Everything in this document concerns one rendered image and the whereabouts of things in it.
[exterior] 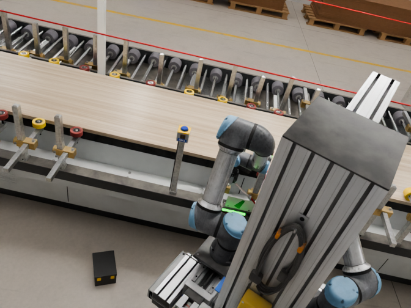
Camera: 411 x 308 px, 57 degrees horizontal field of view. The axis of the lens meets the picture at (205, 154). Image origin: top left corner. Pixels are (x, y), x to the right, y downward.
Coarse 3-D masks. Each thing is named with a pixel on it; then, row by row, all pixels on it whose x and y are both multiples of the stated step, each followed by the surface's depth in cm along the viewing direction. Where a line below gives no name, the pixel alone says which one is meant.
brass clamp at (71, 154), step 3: (54, 147) 235; (66, 147) 237; (69, 147) 237; (72, 147) 238; (54, 150) 235; (57, 150) 235; (60, 150) 234; (63, 150) 234; (66, 150) 235; (69, 150) 235; (75, 150) 237; (57, 153) 236; (60, 153) 236; (69, 153) 235; (72, 153) 235; (75, 153) 239; (69, 156) 237; (72, 156) 236
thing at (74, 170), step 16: (0, 160) 245; (32, 160) 246; (48, 160) 249; (64, 176) 246; (80, 176) 244; (96, 176) 246; (112, 176) 248; (128, 192) 248; (144, 192) 246; (160, 192) 245; (176, 192) 248; (192, 192) 250; (368, 240) 247; (384, 240) 249
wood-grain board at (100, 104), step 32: (0, 64) 287; (32, 64) 296; (0, 96) 258; (32, 96) 265; (64, 96) 272; (96, 96) 279; (128, 96) 287; (160, 96) 295; (192, 96) 303; (96, 128) 251; (128, 128) 257; (160, 128) 264; (192, 128) 270
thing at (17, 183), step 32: (32, 128) 256; (64, 128) 252; (96, 160) 267; (128, 160) 263; (160, 160) 259; (192, 160) 255; (0, 192) 307; (32, 192) 298; (64, 192) 293; (160, 224) 306
